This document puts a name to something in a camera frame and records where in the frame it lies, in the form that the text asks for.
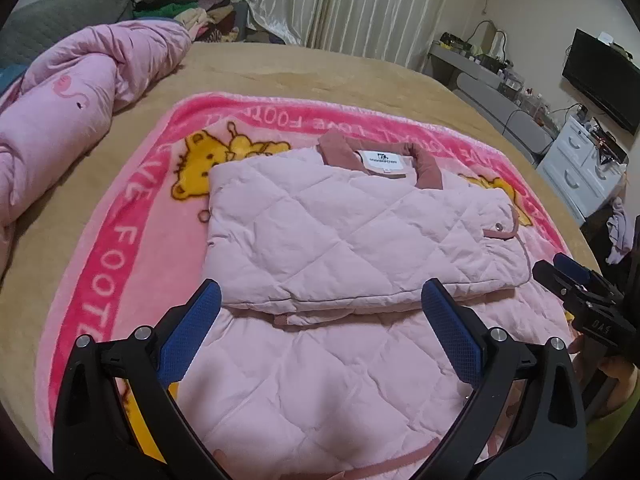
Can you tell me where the grey quilted pillow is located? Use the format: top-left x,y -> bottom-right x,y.
0,0 -> 138,68

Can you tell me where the white drawer cabinet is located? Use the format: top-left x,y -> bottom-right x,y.
536,115 -> 628,226

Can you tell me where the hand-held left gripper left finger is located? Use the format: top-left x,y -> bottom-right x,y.
52,280 -> 226,480

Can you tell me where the pile of clothes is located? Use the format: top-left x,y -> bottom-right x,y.
132,0 -> 281,46

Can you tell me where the pink quilted jacket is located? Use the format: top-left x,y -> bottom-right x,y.
167,129 -> 533,480

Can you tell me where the grey padded footboard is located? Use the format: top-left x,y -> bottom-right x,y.
452,72 -> 561,156

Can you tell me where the person's right hand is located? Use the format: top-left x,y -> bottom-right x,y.
569,334 -> 640,408

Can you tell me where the pink duvet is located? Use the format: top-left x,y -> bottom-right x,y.
0,19 -> 193,271

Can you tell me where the shiny cream curtain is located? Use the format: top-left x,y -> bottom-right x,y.
235,0 -> 458,73

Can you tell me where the grey desk with clutter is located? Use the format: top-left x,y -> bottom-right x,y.
440,32 -> 556,126

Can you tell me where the red wired gadget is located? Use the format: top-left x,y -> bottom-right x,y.
575,110 -> 628,163

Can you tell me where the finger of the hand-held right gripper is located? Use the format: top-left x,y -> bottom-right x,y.
531,259 -> 591,311
552,252 -> 608,293

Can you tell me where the person's right forearm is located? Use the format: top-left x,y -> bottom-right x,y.
582,395 -> 640,471

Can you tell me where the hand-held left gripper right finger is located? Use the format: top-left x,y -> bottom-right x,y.
421,279 -> 588,480

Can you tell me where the black wall television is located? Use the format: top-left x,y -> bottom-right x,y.
562,28 -> 640,136

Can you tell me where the purple cloth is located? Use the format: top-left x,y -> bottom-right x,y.
605,197 -> 633,266

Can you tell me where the dark chair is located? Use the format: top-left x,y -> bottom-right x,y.
582,195 -> 640,271

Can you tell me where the pink printed blanket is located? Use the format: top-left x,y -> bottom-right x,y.
52,91 -> 583,466

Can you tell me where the bed with tan sheet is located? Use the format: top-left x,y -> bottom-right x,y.
0,40 -> 606,480

